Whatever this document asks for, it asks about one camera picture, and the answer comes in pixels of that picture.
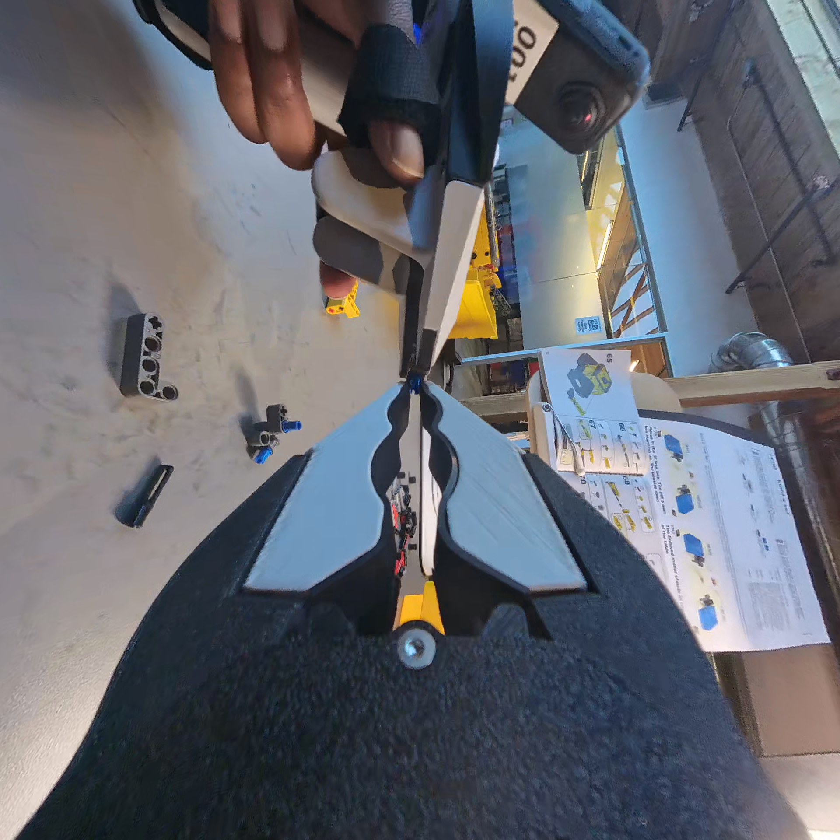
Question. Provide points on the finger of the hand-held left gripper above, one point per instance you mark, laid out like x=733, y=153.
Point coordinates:
x=453, y=262

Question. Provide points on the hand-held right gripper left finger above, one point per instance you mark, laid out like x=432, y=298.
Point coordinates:
x=321, y=525

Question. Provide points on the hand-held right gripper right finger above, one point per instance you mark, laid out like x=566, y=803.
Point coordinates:
x=505, y=525

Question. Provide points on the white metal book stand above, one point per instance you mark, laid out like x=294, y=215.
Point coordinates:
x=537, y=426

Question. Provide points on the small blue grey brick assembly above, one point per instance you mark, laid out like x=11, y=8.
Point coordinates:
x=262, y=436

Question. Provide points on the yellow plastic bin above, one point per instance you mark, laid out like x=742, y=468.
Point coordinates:
x=469, y=318
x=420, y=607

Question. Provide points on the black long pin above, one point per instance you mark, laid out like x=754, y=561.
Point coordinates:
x=148, y=495

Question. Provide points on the dark grey l-shaped beam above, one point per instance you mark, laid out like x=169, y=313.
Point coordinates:
x=134, y=367

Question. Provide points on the white printed task poster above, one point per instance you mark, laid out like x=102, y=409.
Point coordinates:
x=741, y=525

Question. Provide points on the person's left hand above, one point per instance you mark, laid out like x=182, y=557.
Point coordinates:
x=262, y=65

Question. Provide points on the pile of black red pegs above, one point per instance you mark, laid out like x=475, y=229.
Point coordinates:
x=405, y=518

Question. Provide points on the glass partition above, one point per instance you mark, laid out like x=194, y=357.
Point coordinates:
x=558, y=229

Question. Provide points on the white paper sign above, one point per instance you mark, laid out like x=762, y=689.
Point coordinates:
x=588, y=325

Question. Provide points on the wooden pillar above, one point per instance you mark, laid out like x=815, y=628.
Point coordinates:
x=754, y=384

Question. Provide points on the silver ventilation duct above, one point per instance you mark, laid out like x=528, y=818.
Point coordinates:
x=754, y=351

